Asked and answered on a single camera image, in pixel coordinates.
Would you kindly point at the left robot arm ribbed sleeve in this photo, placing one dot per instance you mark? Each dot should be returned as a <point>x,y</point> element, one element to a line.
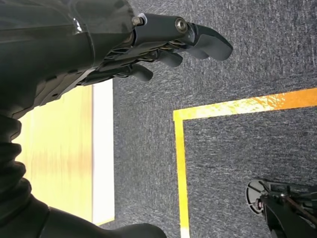
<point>12,170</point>

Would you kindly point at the light wooden desk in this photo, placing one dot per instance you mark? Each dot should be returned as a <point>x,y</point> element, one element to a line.
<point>62,148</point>

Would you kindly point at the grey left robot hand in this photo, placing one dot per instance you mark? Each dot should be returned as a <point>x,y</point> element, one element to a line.
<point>49,39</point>

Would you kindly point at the yellow floor tape line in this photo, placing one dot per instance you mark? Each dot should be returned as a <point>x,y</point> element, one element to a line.
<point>179,164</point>

